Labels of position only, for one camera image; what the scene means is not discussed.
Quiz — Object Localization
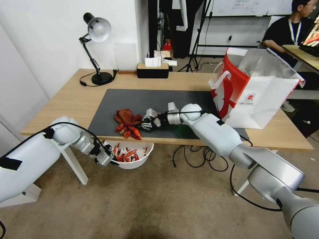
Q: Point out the person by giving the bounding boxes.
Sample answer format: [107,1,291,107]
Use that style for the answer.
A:
[262,0,317,54]

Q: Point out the black desk lamp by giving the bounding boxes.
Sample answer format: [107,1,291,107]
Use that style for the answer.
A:
[79,12,114,85]

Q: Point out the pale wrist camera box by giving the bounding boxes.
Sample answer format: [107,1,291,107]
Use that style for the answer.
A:
[94,151,113,167]
[144,108,159,119]

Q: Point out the black tripod stand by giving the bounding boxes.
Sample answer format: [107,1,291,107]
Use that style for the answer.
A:
[177,0,215,73]

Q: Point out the black table mat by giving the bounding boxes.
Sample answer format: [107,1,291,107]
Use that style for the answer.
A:
[87,89,250,140]

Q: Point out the wooden table white legs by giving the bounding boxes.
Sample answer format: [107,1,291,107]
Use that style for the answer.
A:
[20,68,314,185]

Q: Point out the small wooden desk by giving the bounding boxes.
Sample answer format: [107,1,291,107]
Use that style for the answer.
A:
[282,44,319,73]

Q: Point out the black tissue box wooden lid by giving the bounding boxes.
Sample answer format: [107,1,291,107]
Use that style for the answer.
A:
[136,62,170,79]

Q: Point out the white box with papers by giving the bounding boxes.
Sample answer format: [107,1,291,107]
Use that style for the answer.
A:
[154,49,178,67]

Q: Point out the white shoe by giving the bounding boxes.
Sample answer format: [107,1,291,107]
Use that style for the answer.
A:
[281,99,295,112]

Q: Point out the dark laptop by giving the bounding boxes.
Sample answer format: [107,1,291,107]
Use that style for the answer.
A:
[298,15,319,57]

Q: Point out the red cloth towel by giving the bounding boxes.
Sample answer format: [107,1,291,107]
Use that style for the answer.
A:
[114,108,144,125]

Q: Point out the black lamp cable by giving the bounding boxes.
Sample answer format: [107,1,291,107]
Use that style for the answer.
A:
[79,69,119,87]

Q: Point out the whiteboard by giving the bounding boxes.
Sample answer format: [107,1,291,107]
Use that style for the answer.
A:
[206,0,295,18]

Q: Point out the black floor cable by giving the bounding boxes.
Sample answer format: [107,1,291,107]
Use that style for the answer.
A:
[172,144,230,173]

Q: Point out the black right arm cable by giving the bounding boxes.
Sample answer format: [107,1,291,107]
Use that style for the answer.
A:
[229,135,319,212]

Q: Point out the white tissue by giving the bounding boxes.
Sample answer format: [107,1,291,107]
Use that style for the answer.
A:
[145,56,162,68]

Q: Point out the red and white takeout bag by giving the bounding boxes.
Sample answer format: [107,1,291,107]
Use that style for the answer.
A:
[209,47,305,130]

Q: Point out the white round plastic container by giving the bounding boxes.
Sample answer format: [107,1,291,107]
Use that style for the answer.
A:
[104,140,154,170]

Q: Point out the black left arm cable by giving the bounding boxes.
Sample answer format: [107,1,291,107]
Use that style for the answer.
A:
[43,121,107,153]

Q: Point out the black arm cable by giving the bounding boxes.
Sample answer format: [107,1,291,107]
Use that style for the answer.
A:
[43,121,107,153]
[229,135,319,212]

